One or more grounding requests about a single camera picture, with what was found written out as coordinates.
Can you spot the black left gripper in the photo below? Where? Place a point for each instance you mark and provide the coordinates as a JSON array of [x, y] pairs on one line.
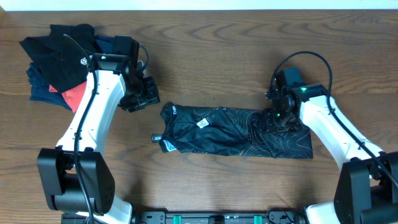
[[153, 97]]

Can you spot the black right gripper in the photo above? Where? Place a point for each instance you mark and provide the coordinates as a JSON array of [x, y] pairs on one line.
[[269, 121]]

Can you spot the black printed cycling jersey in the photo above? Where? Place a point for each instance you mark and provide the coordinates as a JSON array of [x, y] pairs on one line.
[[230, 132]]

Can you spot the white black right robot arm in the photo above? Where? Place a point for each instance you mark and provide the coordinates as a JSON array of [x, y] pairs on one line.
[[367, 186]]

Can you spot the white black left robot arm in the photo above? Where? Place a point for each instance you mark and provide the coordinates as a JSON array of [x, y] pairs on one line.
[[75, 177]]

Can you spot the red folded shirt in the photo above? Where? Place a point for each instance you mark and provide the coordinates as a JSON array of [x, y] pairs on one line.
[[74, 96]]

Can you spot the black folded polo shirt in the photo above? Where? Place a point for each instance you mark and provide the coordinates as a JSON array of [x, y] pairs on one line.
[[62, 55]]

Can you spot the navy folded shirt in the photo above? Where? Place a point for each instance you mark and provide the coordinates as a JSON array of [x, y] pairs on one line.
[[41, 90]]

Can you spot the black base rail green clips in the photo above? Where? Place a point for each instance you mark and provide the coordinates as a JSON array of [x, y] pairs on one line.
[[272, 216]]

